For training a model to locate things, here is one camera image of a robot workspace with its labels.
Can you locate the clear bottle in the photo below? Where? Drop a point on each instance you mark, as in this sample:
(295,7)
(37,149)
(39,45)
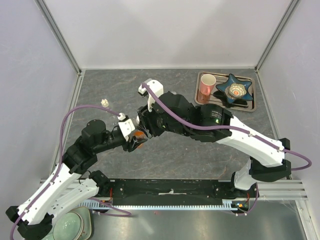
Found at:
(112,119)

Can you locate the cream bottle cap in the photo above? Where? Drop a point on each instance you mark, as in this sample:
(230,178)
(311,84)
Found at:
(104,103)

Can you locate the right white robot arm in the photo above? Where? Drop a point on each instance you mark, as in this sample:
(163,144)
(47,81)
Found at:
(210,123)

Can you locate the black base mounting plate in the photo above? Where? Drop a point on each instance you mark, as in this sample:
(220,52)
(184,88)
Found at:
(125,188)

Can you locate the pink mug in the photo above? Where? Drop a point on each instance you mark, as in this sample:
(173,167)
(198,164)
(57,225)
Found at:
(207,84)

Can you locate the white bottle cap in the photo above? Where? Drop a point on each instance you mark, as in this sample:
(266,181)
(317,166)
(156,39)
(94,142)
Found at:
(137,120)

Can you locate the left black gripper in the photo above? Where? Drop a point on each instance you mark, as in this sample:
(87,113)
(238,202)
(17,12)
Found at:
(134,143)

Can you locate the slotted cable duct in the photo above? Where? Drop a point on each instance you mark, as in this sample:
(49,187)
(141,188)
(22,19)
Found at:
(226,205)

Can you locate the small patterned bowl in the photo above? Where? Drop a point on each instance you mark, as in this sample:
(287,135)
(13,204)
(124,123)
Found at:
(236,90)

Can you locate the metal tray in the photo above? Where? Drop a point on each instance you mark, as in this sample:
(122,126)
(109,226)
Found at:
(219,98)

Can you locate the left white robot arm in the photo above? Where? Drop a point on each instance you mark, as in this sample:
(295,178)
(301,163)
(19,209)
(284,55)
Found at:
(35,218)

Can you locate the green ceramic bowl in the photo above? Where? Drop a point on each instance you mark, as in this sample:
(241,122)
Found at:
(68,227)

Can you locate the blue star-shaped dish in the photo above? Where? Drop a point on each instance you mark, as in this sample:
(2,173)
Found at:
(233,79)

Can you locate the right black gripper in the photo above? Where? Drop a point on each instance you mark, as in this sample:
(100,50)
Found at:
(146,121)

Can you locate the orange drink bottle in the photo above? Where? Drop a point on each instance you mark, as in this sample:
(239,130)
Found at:
(140,135)

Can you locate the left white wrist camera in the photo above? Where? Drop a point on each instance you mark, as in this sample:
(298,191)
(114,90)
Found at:
(127,126)

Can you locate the green ceramic plate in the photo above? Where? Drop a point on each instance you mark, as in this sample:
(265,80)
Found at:
(88,225)

